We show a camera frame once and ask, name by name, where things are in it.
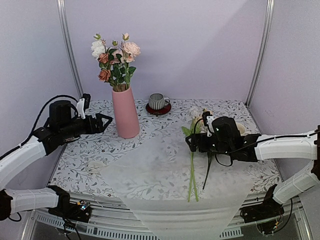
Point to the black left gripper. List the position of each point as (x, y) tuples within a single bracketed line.
[(91, 128)]

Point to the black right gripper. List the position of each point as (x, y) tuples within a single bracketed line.
[(203, 147)]

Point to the orange blossom flower stem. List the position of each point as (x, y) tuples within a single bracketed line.
[(197, 126)]

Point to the white translucent wrapping paper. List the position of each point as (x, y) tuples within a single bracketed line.
[(178, 219)]

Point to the rust red rose stem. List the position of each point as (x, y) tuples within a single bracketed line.
[(106, 75)]

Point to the pink peony flower stem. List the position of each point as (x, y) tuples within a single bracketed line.
[(116, 63)]

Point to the white peony flower stem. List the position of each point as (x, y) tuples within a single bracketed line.
[(99, 49)]

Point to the peach rose flower stem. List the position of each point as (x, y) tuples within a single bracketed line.
[(130, 51)]

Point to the white rose flower stem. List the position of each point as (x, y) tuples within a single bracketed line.
[(196, 116)]

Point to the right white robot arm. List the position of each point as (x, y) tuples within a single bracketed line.
[(300, 146)]

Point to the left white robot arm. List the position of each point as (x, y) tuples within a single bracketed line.
[(15, 161)]

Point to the pink tall vase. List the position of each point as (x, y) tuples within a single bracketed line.
[(125, 113)]

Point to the floral patterned table mat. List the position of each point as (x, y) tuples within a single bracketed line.
[(71, 172)]

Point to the dark red saucer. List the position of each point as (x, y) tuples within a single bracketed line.
[(166, 109)]

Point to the cream white mug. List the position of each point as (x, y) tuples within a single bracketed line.
[(241, 128)]

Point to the striped grey ceramic cup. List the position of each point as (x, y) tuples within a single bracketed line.
[(158, 101)]

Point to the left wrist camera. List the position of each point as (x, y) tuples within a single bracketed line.
[(83, 104)]

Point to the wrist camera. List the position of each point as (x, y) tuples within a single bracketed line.
[(83, 104), (207, 119)]

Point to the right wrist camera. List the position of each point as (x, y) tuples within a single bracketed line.
[(207, 119)]

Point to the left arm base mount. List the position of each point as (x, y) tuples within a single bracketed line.
[(80, 212)]

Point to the aluminium front rail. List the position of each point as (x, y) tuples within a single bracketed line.
[(112, 220)]

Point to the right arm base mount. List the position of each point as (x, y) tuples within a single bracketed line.
[(269, 208)]

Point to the left aluminium frame post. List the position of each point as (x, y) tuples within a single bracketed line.
[(62, 13)]

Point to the aluminium frame post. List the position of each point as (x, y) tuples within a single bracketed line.
[(270, 4), (62, 13)]

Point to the right aluminium frame post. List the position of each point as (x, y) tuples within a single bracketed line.
[(270, 4)]

